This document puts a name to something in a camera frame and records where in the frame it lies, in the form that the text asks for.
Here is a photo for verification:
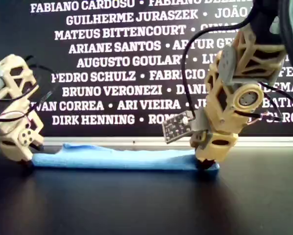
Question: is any left gripper tan lattice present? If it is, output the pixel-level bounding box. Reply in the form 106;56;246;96
0;55;46;171

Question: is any right gripper tan lattice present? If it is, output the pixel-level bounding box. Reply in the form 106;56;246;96
190;56;263;171

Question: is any light blue microfibre cloth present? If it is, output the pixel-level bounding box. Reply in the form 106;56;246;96
32;143;220;172

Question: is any black poster with white names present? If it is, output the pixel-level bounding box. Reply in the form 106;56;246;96
0;0;293;138

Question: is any grey right camera bracket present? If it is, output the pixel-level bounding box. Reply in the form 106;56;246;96
192;109;211;132

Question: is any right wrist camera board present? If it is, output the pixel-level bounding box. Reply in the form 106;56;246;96
161;110;196;145

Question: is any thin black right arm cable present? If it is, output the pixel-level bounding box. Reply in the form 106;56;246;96
233;82;288;123

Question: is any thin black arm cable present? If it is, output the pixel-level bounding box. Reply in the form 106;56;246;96
0;55;58;128
233;82;288;123

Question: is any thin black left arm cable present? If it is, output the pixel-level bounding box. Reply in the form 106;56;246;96
0;55;58;128

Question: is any aluminium table edge frame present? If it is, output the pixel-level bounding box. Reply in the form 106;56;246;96
0;136;293;149

